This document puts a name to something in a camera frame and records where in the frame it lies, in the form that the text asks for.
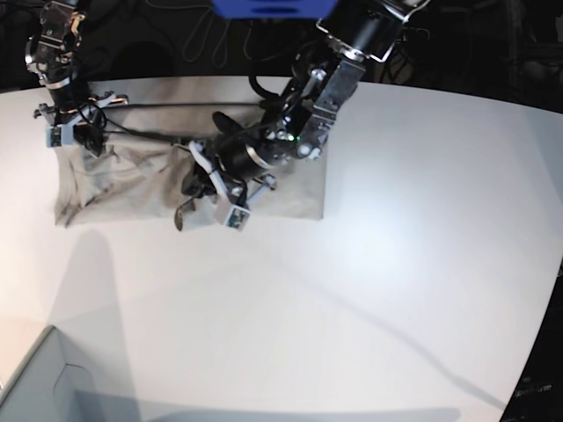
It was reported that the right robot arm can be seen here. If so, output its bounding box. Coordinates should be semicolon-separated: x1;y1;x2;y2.
25;1;128;157

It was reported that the blue overhead mount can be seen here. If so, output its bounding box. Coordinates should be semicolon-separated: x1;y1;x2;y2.
212;0;338;19

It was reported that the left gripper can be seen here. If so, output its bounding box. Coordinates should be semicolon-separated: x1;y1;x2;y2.
174;112;278;231

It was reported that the white looped cable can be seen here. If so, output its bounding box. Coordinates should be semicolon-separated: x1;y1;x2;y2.
182;8;282;65

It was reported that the grey t-shirt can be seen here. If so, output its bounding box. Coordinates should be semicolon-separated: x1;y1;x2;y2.
52;78;329;229

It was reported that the black labelled device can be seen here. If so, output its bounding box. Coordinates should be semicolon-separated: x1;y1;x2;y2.
501;353;562;421

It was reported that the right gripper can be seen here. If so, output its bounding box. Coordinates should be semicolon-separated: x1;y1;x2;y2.
33;91;128;157

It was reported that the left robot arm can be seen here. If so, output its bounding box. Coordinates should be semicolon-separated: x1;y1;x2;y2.
174;1;427;230

